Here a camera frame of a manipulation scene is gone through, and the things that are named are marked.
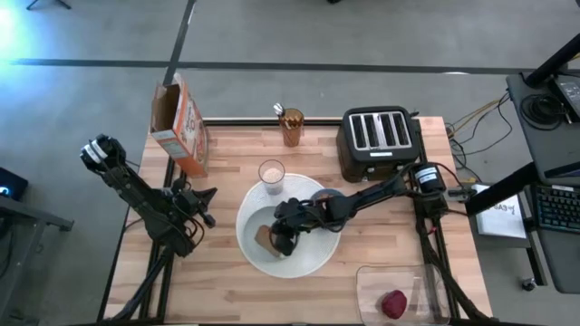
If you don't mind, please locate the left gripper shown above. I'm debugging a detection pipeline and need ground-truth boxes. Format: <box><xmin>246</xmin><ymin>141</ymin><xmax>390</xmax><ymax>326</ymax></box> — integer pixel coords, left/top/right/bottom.
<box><xmin>169</xmin><ymin>177</ymin><xmax>218</xmax><ymax>229</ymax></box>

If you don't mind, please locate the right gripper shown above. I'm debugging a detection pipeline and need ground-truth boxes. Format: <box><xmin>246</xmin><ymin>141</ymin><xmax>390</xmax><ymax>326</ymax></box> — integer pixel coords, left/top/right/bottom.
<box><xmin>270</xmin><ymin>197</ymin><xmax>321</xmax><ymax>258</ymax></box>

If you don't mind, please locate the brown toast slice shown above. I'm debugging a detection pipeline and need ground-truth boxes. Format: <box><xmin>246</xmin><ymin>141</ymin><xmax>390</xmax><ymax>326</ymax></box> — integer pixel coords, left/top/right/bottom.
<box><xmin>254</xmin><ymin>225</ymin><xmax>282</xmax><ymax>258</ymax></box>

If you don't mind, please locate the clear drinking glass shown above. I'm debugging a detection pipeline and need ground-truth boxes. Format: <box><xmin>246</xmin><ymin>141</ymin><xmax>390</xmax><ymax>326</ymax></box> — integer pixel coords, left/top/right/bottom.
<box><xmin>257</xmin><ymin>158</ymin><xmax>286</xmax><ymax>197</ymax></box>

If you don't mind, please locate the orange cereal box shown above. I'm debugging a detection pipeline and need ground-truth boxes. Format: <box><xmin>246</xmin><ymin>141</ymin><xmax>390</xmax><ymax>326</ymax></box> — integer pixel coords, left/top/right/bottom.
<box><xmin>150</xmin><ymin>72</ymin><xmax>210</xmax><ymax>178</ymax></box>

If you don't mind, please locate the red apple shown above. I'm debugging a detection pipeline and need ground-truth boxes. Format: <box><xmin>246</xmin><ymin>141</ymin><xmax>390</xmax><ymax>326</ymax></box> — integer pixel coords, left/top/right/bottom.
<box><xmin>380</xmin><ymin>289</ymin><xmax>409</xmax><ymax>321</ymax></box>

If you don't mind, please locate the white round woven placemat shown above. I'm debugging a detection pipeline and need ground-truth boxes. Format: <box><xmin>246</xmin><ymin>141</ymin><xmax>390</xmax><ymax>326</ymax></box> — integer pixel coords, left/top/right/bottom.
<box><xmin>235</xmin><ymin>173</ymin><xmax>342</xmax><ymax>279</ymax></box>

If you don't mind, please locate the pale blue plate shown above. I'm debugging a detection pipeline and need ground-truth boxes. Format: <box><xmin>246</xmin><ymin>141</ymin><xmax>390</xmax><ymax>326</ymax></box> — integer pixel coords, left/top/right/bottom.
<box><xmin>242</xmin><ymin>206</ymin><xmax>301</xmax><ymax>266</ymax></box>

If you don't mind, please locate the blue bowl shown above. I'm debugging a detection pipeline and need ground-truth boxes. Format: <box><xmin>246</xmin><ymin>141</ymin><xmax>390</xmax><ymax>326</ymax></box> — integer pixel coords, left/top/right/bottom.
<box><xmin>310</xmin><ymin>187</ymin><xmax>346</xmax><ymax>206</ymax></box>

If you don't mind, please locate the clear plastic container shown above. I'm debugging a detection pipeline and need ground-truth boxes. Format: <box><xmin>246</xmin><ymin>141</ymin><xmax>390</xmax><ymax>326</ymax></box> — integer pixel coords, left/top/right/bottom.
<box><xmin>354</xmin><ymin>264</ymin><xmax>451</xmax><ymax>326</ymax></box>

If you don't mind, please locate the amber ribbed utensil cup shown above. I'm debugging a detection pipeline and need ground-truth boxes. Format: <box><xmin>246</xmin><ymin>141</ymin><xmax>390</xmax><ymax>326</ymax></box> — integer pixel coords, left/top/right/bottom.
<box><xmin>279</xmin><ymin>107</ymin><xmax>305</xmax><ymax>149</ymax></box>

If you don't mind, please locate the black four-slot toaster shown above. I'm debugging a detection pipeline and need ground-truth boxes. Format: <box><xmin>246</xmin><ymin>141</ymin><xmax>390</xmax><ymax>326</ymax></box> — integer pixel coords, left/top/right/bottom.
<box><xmin>335</xmin><ymin>106</ymin><xmax>421</xmax><ymax>184</ymax></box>

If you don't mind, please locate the grey metal stand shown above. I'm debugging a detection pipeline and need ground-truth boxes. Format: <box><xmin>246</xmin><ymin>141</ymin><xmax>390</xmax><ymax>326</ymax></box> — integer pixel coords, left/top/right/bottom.
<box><xmin>0</xmin><ymin>194</ymin><xmax>74</xmax><ymax>325</ymax></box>

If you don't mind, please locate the grey connector box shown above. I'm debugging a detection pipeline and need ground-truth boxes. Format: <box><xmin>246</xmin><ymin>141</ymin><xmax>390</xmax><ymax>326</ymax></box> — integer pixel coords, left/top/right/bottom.
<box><xmin>446</xmin><ymin>186</ymin><xmax>477</xmax><ymax>203</ymax></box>

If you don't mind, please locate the black device with blue light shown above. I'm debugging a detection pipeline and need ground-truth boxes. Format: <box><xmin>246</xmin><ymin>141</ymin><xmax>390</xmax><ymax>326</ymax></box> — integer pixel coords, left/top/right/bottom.
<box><xmin>0</xmin><ymin>167</ymin><xmax>29</xmax><ymax>203</ymax></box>

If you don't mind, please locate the white paper sheet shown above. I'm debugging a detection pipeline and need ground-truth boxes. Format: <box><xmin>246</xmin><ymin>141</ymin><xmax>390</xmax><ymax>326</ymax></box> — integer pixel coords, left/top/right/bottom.
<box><xmin>475</xmin><ymin>183</ymin><xmax>527</xmax><ymax>240</ymax></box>

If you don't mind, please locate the black slanted beam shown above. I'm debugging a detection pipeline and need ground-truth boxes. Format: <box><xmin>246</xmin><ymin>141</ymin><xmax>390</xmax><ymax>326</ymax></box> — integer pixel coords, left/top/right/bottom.
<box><xmin>465</xmin><ymin>161</ymin><xmax>540</xmax><ymax>216</ymax></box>

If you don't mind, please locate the black tripod leg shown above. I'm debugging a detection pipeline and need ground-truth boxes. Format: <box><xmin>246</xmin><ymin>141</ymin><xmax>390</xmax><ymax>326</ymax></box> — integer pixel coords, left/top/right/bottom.
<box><xmin>25</xmin><ymin>0</ymin><xmax>73</xmax><ymax>11</ymax></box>

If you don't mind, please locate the black keyboard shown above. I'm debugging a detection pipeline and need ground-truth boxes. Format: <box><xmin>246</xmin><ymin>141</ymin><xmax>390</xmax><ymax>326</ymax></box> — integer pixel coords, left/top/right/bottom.
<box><xmin>534</xmin><ymin>183</ymin><xmax>580</xmax><ymax>235</ymax></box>

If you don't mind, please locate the grey desk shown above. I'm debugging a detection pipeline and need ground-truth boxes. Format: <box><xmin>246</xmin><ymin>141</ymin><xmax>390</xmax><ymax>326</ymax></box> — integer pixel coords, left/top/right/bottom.
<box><xmin>505</xmin><ymin>72</ymin><xmax>580</xmax><ymax>295</ymax></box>

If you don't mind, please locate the laptop screen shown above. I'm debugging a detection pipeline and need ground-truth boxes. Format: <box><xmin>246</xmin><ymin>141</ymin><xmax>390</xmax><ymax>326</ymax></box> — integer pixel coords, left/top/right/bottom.
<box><xmin>543</xmin><ymin>160</ymin><xmax>580</xmax><ymax>180</ymax></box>

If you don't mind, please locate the black phone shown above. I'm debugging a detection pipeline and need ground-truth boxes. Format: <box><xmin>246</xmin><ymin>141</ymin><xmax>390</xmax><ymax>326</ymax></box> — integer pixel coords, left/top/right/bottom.
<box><xmin>550</xmin><ymin>74</ymin><xmax>580</xmax><ymax>120</ymax></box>

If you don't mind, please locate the black monitor pole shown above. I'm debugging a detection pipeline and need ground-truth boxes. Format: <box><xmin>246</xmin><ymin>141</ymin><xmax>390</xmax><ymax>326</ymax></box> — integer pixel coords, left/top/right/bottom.
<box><xmin>524</xmin><ymin>34</ymin><xmax>580</xmax><ymax>90</ymax></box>

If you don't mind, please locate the black aluminium table frame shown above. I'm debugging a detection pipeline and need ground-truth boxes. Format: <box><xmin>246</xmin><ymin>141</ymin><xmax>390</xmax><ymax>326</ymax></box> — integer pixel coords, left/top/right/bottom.
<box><xmin>97</xmin><ymin>108</ymin><xmax>495</xmax><ymax>326</ymax></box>

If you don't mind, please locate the yellow cable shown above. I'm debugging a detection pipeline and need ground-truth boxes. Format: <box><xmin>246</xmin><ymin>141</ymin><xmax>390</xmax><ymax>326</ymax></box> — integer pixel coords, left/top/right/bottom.
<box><xmin>446</xmin><ymin>98</ymin><xmax>499</xmax><ymax>137</ymax></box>

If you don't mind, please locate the black loose cable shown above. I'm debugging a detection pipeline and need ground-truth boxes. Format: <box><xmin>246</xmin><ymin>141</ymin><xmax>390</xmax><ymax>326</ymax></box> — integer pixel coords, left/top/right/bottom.
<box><xmin>446</xmin><ymin>90</ymin><xmax>514</xmax><ymax>171</ymax></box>

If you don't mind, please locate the coiled black cable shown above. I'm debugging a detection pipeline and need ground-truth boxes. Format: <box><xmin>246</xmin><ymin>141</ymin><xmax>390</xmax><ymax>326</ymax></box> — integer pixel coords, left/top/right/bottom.
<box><xmin>519</xmin><ymin>92</ymin><xmax>563</xmax><ymax>131</ymax></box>

